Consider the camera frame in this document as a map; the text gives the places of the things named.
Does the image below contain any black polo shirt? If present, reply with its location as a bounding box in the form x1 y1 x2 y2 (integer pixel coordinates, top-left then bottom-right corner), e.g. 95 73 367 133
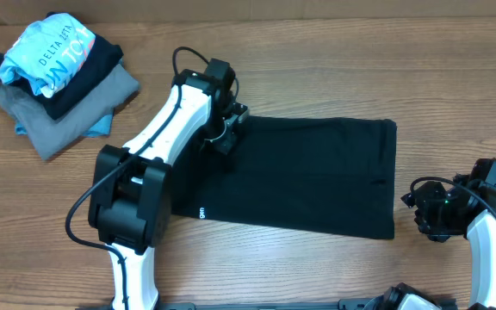
171 116 397 239

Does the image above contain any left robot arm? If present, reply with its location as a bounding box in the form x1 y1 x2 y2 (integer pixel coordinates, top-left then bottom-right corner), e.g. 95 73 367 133
88 59 249 309

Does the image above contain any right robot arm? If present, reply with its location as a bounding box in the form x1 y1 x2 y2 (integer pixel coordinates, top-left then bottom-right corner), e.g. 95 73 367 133
401 158 496 309

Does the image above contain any black folded shirt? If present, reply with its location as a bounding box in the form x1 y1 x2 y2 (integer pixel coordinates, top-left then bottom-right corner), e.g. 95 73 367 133
0 32 123 120

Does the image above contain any grey folded shirt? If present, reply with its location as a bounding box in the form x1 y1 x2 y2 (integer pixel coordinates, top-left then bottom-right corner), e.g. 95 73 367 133
0 65 140 160

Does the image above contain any light blue printed folded shirt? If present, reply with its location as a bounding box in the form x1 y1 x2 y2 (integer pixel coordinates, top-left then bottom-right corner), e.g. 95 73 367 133
0 13 96 98

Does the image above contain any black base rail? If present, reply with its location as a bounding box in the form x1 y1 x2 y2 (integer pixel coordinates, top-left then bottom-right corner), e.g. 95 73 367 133
75 297 458 310

